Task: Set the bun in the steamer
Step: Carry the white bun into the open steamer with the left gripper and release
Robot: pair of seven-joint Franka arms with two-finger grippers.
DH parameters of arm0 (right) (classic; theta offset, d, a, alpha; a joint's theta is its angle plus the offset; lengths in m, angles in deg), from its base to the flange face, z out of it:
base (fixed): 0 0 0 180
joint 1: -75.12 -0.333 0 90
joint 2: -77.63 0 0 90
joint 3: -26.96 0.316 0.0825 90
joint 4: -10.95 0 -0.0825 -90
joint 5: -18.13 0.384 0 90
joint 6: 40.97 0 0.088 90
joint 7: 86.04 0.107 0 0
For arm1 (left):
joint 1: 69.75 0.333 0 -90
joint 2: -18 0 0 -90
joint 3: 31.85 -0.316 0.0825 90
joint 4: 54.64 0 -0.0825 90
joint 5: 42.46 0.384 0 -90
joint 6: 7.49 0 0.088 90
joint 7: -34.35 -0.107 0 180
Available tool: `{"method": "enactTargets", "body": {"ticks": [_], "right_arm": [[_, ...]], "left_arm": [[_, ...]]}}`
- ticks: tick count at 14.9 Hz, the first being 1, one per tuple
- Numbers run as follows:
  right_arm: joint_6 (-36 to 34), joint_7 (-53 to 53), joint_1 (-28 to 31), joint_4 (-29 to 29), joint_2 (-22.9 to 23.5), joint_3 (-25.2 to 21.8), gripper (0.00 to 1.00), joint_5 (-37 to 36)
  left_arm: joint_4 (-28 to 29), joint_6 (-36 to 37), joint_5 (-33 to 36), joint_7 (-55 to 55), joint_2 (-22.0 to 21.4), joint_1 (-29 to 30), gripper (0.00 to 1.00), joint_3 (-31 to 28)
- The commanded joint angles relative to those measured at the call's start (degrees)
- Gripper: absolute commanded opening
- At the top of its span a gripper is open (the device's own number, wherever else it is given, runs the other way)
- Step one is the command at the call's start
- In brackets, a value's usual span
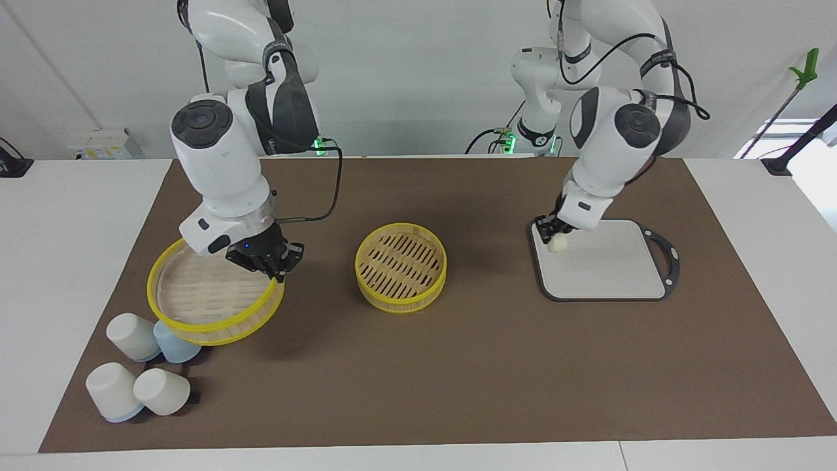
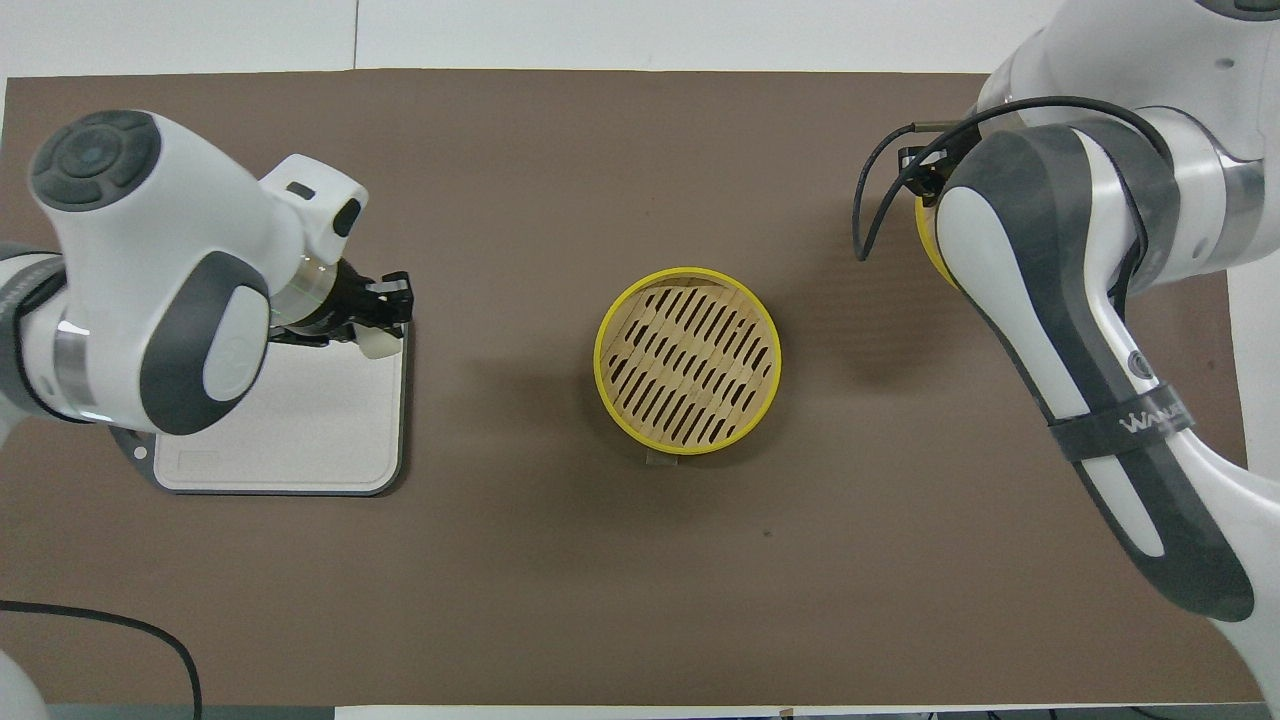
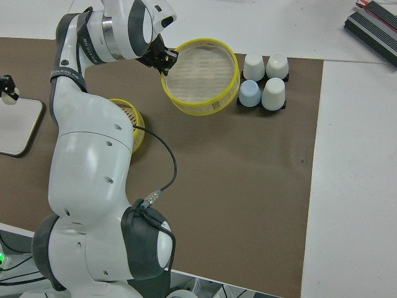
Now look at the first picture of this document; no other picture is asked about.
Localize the black base cable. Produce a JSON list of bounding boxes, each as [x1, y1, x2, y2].
[[465, 98, 527, 155]]

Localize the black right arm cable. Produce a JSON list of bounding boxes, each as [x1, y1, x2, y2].
[[273, 137, 345, 224]]

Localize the brown table mat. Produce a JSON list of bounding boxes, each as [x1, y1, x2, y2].
[[38, 156, 837, 453]]

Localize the black table clamp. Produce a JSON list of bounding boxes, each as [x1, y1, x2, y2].
[[0, 137, 34, 178]]

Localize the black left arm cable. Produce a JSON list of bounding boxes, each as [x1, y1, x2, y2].
[[555, 0, 711, 122]]

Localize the yellow rimmed round bowl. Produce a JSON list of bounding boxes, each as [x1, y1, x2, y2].
[[147, 235, 286, 345]]

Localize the light blue bottle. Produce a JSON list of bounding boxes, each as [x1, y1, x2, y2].
[[154, 321, 203, 364]]

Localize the black pole with clamp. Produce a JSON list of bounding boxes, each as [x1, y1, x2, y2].
[[761, 103, 837, 177]]

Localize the green tipped pole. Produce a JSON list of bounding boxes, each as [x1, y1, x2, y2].
[[739, 48, 820, 160]]

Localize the white cup with blue rim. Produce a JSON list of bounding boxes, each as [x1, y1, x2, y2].
[[86, 362, 145, 423]]

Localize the white electrical box yellow labels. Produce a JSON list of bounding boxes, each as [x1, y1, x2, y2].
[[67, 128, 144, 160]]

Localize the white cutting board grey rim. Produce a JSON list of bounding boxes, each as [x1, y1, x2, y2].
[[528, 219, 681, 302]]

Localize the yellow bamboo steamer base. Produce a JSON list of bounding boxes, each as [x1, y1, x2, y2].
[[355, 223, 448, 314]]

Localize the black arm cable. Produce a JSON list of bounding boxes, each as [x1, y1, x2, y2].
[[273, 137, 345, 224], [555, 0, 711, 122]]

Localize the white plastic cup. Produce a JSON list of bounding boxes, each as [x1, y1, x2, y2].
[[133, 368, 192, 416], [107, 313, 162, 362]]

